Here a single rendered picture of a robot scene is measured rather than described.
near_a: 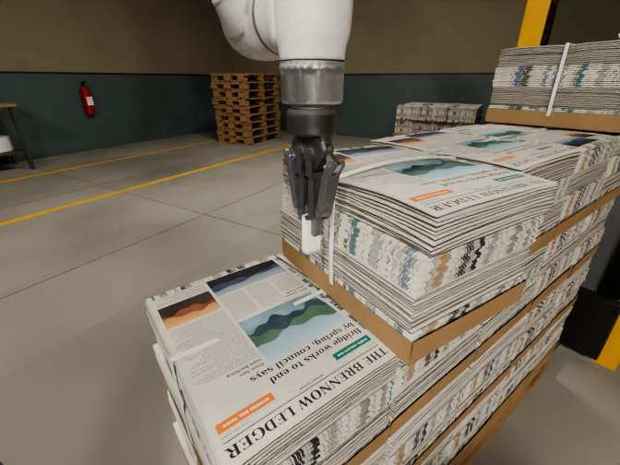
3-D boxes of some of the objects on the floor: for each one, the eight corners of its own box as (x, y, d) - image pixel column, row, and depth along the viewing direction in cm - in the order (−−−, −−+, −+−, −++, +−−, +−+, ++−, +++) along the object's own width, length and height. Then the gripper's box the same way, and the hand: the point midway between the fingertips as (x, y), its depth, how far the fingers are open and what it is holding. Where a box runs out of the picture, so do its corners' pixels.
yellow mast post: (459, 293, 203) (553, -111, 125) (467, 288, 208) (562, -103, 130) (473, 301, 196) (582, -122, 118) (481, 295, 201) (590, -114, 123)
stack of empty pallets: (252, 134, 787) (247, 74, 732) (282, 137, 751) (280, 74, 696) (215, 142, 686) (208, 73, 631) (249, 146, 650) (244, 73, 595)
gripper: (363, 107, 45) (352, 259, 55) (305, 102, 54) (305, 232, 64) (319, 110, 41) (317, 273, 51) (267, 104, 50) (273, 244, 60)
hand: (311, 232), depth 56 cm, fingers closed
